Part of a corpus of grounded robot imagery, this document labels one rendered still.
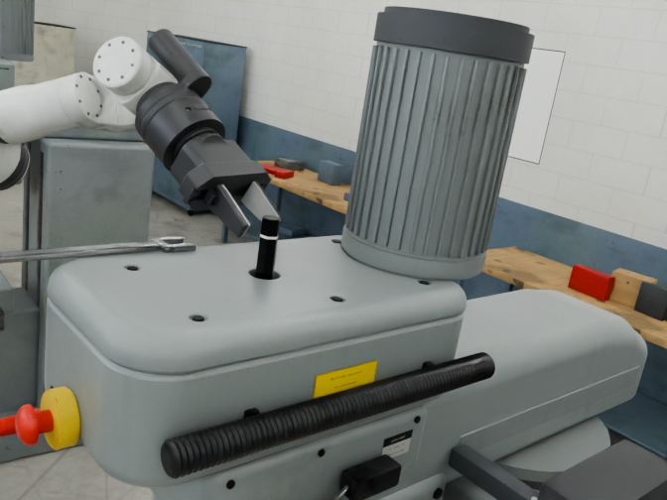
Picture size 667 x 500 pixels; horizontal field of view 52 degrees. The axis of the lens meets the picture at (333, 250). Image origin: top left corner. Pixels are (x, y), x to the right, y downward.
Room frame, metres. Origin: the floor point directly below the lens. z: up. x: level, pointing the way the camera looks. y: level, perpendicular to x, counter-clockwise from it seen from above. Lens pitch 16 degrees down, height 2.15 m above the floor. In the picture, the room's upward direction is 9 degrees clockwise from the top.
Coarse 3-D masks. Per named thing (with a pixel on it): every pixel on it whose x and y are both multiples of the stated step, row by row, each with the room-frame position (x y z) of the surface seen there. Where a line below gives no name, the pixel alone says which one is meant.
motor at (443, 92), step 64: (384, 64) 0.87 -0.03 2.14; (448, 64) 0.83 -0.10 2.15; (512, 64) 0.86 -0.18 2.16; (384, 128) 0.86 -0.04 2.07; (448, 128) 0.83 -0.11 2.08; (512, 128) 0.89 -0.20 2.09; (384, 192) 0.85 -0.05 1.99; (448, 192) 0.83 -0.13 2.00; (384, 256) 0.84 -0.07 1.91; (448, 256) 0.84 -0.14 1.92
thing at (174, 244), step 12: (156, 240) 0.79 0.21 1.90; (168, 240) 0.81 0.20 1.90; (180, 240) 0.82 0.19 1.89; (0, 252) 0.67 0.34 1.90; (12, 252) 0.68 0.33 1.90; (24, 252) 0.68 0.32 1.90; (36, 252) 0.69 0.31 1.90; (48, 252) 0.69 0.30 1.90; (60, 252) 0.70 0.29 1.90; (72, 252) 0.71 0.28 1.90; (84, 252) 0.72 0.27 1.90; (96, 252) 0.73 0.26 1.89; (108, 252) 0.74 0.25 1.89; (120, 252) 0.75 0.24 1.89; (132, 252) 0.76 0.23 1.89; (168, 252) 0.78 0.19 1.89
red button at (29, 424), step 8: (24, 408) 0.58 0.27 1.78; (32, 408) 0.58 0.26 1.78; (16, 416) 0.58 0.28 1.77; (24, 416) 0.57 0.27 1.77; (32, 416) 0.57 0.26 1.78; (40, 416) 0.58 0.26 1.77; (48, 416) 0.59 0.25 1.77; (16, 424) 0.58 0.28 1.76; (24, 424) 0.57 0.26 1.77; (32, 424) 0.57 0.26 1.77; (40, 424) 0.58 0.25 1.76; (48, 424) 0.58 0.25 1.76; (16, 432) 0.58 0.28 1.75; (24, 432) 0.56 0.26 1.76; (32, 432) 0.56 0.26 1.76; (40, 432) 0.58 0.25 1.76; (48, 432) 0.59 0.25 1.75; (24, 440) 0.57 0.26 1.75; (32, 440) 0.56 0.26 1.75
